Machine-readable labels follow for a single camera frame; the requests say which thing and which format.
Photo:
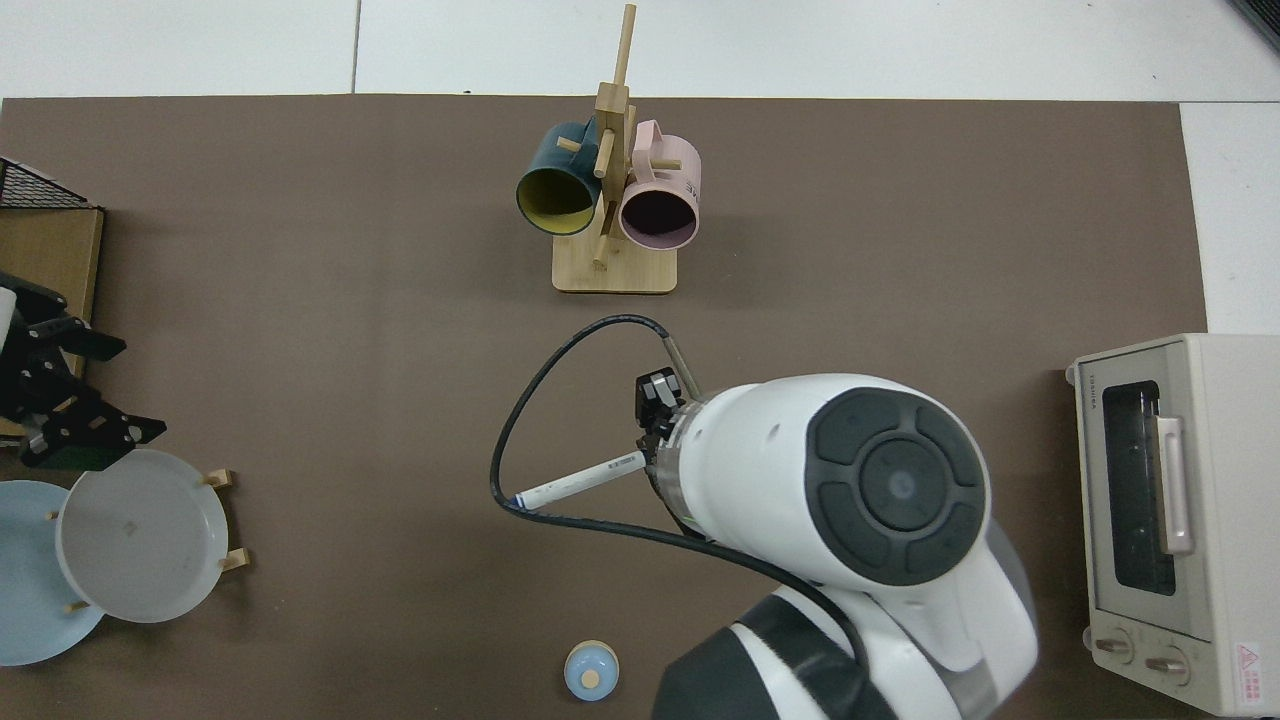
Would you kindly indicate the white marker with blue cap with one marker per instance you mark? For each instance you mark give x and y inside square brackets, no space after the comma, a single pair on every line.
[580,480]

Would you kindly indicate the grey plate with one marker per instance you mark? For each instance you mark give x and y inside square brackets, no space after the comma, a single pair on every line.
[140,540]

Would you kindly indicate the wooden cup stand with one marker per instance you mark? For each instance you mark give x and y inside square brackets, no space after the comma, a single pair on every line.
[615,270]

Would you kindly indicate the light blue plate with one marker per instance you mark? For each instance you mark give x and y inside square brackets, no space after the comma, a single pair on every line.
[30,600]

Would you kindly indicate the wooden plate rack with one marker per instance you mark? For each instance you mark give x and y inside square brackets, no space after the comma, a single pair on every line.
[235,560]

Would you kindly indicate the pink cup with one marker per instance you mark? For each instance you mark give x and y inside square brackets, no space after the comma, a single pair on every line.
[670,180]

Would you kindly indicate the dark blue cup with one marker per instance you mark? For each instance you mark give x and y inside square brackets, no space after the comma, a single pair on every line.
[555,160]

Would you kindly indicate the brown table cloth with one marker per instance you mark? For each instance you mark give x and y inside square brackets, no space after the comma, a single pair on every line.
[350,350]

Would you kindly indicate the small blue round thing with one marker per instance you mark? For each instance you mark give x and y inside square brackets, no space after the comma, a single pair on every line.
[591,670]

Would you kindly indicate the pale toaster oven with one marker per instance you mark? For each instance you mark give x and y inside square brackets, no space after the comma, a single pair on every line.
[1230,500]

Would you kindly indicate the black flat panel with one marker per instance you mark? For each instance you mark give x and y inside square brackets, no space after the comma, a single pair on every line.
[1262,18]

